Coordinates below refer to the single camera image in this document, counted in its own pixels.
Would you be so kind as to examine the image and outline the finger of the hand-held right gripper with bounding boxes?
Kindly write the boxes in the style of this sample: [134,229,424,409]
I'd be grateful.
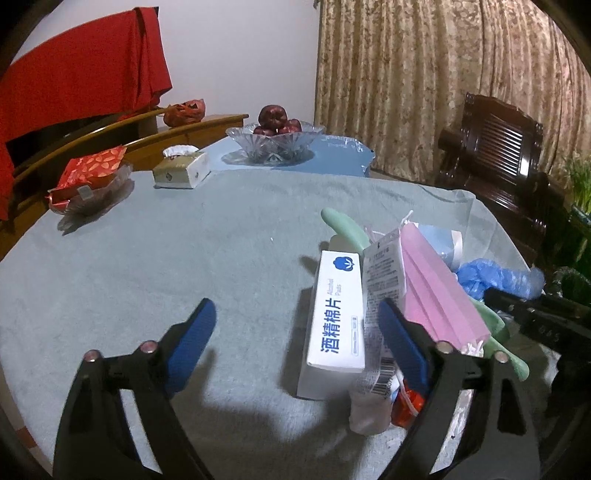
[484,287,532,321]

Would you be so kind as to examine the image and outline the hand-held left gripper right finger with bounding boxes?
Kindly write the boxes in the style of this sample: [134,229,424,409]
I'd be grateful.
[378,298,541,480]

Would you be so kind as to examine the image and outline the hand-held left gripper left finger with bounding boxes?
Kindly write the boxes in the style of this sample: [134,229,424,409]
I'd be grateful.
[53,298,218,480]

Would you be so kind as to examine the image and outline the bin with black bag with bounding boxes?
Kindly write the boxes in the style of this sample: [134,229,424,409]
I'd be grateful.
[549,265,591,303]

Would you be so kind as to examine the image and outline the red plastic bag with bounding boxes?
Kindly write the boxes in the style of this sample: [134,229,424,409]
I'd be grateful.
[392,376,426,428]

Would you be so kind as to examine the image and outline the pink face mask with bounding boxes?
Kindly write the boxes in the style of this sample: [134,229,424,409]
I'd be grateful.
[399,224,491,349]

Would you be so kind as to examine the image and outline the white cardboard box blue print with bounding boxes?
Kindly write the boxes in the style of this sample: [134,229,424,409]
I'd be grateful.
[296,250,368,401]

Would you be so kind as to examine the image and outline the clear labelled plastic packet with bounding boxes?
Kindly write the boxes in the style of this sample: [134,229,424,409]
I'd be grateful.
[348,228,407,435]

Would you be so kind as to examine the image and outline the blue and white tissue pack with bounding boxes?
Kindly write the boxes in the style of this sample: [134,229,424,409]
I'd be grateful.
[416,224,462,273]

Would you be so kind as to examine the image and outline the green rubber glove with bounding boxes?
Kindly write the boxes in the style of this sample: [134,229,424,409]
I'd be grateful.
[321,208,531,383]

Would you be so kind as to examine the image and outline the green potted plant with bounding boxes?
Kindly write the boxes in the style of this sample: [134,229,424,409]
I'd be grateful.
[561,154,591,217]

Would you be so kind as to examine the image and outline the gold and white tissue box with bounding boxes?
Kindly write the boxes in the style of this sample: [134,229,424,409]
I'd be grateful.
[152,144,211,190]

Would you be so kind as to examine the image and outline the dark wooden chair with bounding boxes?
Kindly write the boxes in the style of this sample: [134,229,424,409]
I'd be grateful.
[436,92,568,268]

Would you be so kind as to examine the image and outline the red patterned packet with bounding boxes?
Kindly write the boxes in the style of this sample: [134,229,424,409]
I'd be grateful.
[46,145,127,206]

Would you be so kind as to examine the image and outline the glass fruit bowl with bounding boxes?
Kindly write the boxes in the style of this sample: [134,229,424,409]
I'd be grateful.
[225,121,326,164]

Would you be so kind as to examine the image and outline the red printed bag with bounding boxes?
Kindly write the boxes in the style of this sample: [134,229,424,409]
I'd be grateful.
[163,98,206,128]

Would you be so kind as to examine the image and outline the large dark red apple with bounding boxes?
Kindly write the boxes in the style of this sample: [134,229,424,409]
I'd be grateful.
[259,104,288,130]

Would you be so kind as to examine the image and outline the beige patterned curtain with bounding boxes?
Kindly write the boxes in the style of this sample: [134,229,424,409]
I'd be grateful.
[314,0,591,185]

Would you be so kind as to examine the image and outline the red cloth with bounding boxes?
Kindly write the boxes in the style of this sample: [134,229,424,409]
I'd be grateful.
[0,7,173,221]

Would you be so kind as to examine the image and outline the wooden bench frame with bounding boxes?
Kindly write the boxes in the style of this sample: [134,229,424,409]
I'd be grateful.
[0,107,250,261]

